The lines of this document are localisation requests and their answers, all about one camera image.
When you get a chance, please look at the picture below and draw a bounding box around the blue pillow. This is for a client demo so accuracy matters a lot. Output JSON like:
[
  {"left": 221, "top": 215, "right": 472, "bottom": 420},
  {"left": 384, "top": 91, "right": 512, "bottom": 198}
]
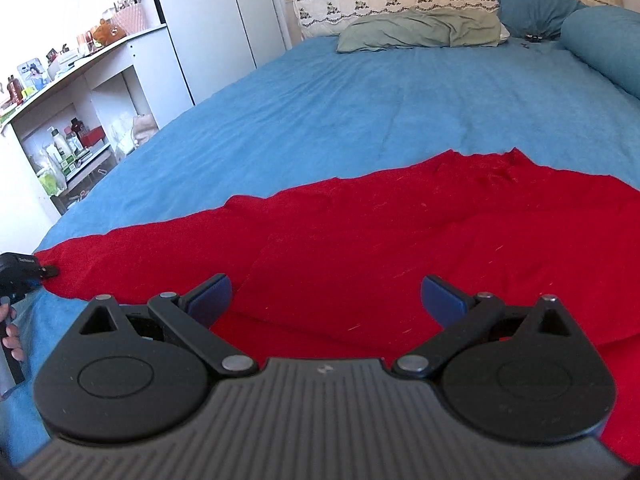
[{"left": 490, "top": 0, "right": 593, "bottom": 40}]

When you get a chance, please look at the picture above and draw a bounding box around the white lotion bottle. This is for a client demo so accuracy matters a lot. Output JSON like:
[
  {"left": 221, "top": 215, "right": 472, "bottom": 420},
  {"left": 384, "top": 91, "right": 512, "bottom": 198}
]
[{"left": 50, "top": 127, "right": 74, "bottom": 162}]

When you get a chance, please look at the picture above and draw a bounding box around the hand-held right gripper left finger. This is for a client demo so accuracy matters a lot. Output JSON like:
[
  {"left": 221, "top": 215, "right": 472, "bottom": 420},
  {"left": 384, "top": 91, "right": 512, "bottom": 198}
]
[{"left": 75, "top": 274, "right": 259, "bottom": 375}]

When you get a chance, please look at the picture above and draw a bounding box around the red garment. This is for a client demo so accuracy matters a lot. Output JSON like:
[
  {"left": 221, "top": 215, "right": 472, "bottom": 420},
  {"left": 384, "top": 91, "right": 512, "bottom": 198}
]
[{"left": 36, "top": 147, "right": 640, "bottom": 471}]

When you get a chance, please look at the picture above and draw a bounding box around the green packet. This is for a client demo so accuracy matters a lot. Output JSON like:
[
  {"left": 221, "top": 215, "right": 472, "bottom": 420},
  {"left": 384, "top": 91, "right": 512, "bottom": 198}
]
[{"left": 37, "top": 164, "right": 67, "bottom": 197}]

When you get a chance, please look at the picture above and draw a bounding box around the green pillow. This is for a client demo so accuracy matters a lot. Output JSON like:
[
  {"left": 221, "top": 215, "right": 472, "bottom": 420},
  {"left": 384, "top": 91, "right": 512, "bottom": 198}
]
[{"left": 336, "top": 9, "right": 503, "bottom": 55}]

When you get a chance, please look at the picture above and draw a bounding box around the white plastic bag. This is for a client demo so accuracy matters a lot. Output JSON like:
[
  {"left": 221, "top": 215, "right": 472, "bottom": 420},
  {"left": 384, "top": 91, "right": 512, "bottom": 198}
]
[{"left": 131, "top": 113, "right": 161, "bottom": 150}]

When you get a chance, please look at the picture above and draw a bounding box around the white desk shelf unit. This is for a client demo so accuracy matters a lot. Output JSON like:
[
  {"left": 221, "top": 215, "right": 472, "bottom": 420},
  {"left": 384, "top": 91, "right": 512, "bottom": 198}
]
[{"left": 0, "top": 23, "right": 196, "bottom": 256}]

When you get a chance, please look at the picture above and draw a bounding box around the framed picture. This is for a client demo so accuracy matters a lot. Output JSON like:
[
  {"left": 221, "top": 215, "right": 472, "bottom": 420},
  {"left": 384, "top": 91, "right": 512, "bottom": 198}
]
[{"left": 17, "top": 56, "right": 52, "bottom": 90}]

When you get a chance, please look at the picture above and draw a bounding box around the person's left hand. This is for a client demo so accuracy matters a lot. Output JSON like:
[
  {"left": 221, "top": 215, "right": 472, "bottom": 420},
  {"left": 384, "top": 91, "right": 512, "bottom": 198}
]
[{"left": 0, "top": 297, "right": 27, "bottom": 364}]

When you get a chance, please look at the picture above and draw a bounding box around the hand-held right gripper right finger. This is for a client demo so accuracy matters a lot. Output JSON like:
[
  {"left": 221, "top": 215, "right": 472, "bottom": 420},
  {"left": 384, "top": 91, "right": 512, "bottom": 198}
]
[{"left": 392, "top": 275, "right": 577, "bottom": 380}]

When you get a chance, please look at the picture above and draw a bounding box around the blue rolled blanket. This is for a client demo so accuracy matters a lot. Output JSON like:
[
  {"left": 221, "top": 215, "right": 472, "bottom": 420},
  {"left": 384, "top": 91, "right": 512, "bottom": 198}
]
[{"left": 560, "top": 6, "right": 640, "bottom": 102}]

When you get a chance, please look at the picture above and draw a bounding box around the white wardrobe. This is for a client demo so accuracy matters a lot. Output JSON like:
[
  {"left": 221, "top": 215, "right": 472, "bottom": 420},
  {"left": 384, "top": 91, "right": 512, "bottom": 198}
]
[{"left": 144, "top": 0, "right": 288, "bottom": 108}]

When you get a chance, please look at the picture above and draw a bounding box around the white embroidered pillow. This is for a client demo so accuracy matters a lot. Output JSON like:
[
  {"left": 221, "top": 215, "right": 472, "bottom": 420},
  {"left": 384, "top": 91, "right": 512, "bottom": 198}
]
[{"left": 292, "top": 0, "right": 502, "bottom": 41}]

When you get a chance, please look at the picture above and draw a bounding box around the pink basket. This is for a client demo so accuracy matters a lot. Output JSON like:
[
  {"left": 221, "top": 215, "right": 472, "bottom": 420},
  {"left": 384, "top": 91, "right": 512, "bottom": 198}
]
[{"left": 111, "top": 2, "right": 148, "bottom": 36}]

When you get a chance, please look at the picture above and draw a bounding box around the brown stuffed toy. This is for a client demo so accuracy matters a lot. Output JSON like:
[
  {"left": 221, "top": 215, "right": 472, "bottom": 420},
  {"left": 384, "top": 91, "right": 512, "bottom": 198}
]
[{"left": 92, "top": 19, "right": 127, "bottom": 47}]

